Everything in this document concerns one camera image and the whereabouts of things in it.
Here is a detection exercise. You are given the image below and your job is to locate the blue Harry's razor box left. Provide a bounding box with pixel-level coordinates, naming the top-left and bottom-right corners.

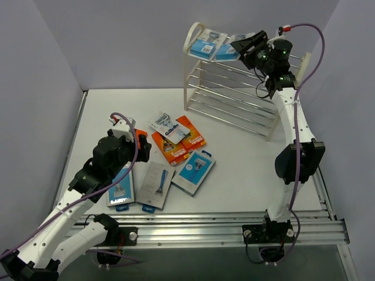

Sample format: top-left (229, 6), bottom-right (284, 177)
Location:
top-left (106, 163), bottom-right (135, 212)

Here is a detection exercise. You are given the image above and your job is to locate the blue Harry's razor box right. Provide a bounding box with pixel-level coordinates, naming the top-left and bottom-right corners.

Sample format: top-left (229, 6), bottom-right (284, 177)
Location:
top-left (172, 150), bottom-right (216, 197)

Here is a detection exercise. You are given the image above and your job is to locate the orange gillette fusion5 box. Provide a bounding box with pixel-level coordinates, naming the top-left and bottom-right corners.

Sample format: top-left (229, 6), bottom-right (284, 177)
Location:
top-left (151, 132), bottom-right (190, 166)
top-left (135, 129), bottom-right (148, 144)
top-left (177, 115), bottom-right (206, 153)

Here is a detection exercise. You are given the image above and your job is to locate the orange Gillette Fusion5 box right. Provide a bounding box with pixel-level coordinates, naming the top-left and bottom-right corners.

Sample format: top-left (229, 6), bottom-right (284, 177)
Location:
top-left (177, 115), bottom-right (206, 153)

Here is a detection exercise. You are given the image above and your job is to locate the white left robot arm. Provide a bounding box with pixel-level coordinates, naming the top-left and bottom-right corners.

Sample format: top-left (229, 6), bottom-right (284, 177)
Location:
top-left (1, 129), bottom-right (152, 280)

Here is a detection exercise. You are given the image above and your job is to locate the orange Gillette Fusion5 box left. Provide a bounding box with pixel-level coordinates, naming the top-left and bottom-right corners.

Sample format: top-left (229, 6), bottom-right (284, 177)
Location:
top-left (135, 129), bottom-right (148, 144)

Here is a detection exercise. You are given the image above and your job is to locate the clear Gillette blister pack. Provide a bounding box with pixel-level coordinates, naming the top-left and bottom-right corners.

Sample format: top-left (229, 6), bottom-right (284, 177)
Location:
top-left (213, 32), bottom-right (255, 62)
top-left (188, 29), bottom-right (227, 60)

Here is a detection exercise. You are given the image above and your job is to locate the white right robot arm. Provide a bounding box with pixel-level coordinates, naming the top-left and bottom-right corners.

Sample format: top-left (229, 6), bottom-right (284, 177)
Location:
top-left (231, 31), bottom-right (325, 244)

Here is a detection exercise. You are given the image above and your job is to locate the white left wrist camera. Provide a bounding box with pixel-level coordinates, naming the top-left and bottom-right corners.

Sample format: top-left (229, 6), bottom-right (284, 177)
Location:
top-left (108, 116), bottom-right (134, 142)

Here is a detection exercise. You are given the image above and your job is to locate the orange Gillette Fusion5 box middle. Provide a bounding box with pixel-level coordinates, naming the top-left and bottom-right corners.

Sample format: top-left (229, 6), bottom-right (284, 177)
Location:
top-left (151, 132), bottom-right (190, 166)

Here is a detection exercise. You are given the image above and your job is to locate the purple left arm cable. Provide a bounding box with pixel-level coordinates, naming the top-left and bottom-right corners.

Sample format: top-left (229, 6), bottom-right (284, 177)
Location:
top-left (0, 112), bottom-right (141, 266)

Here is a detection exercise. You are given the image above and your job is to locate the grey Harry's box blue razor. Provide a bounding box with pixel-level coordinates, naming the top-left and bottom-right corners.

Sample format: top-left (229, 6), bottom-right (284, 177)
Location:
top-left (136, 162), bottom-right (175, 214)

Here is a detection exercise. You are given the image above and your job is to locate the cream metal-rod shelf rack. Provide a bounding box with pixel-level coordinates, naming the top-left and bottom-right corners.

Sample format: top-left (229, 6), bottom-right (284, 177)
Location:
top-left (182, 22), bottom-right (311, 142)

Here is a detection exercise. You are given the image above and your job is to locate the white Gillette Skinguard razor pack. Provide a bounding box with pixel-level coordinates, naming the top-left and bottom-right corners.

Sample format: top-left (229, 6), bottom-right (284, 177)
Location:
top-left (148, 111), bottom-right (190, 144)

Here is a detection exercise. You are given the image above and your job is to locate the aluminium mounting rail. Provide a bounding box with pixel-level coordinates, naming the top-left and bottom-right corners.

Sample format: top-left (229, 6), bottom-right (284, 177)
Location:
top-left (32, 210), bottom-right (351, 252)

